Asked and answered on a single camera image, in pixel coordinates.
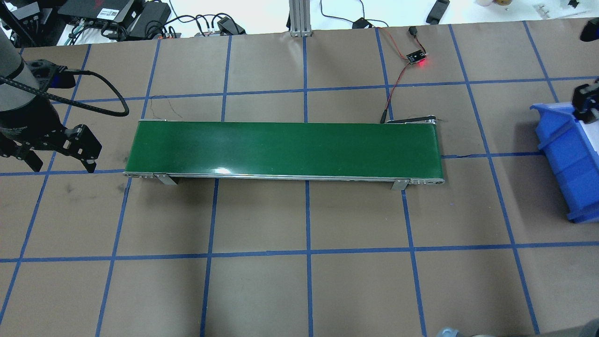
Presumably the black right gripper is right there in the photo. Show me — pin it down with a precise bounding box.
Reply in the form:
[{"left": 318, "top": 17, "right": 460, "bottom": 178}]
[{"left": 571, "top": 80, "right": 599, "bottom": 124}]

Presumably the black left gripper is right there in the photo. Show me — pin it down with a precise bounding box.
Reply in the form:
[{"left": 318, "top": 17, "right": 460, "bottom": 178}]
[{"left": 1, "top": 59, "right": 102, "bottom": 174}]

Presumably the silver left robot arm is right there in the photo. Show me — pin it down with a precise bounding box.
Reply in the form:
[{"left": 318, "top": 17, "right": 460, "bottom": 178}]
[{"left": 0, "top": 36, "right": 102, "bottom": 173}]

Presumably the blue plastic bin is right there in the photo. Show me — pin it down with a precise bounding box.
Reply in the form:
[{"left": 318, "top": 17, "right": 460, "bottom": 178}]
[{"left": 530, "top": 103, "right": 599, "bottom": 223}]

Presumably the black laptop power brick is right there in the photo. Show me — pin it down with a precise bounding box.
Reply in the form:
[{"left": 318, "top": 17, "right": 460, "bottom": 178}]
[{"left": 125, "top": 1, "right": 171, "bottom": 41}]

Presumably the green conveyor belt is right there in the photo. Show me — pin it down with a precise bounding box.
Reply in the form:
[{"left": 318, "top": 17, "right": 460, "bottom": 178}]
[{"left": 124, "top": 118, "right": 446, "bottom": 190}]

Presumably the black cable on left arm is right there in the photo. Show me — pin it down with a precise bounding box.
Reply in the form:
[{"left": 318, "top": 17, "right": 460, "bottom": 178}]
[{"left": 0, "top": 69, "right": 130, "bottom": 117}]

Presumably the red black power wire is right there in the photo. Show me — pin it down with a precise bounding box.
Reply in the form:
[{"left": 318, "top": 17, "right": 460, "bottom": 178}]
[{"left": 374, "top": 26, "right": 429, "bottom": 125}]

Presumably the aluminium frame post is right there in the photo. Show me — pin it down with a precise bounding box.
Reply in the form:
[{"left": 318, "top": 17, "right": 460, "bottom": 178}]
[{"left": 288, "top": 0, "right": 312, "bottom": 37}]

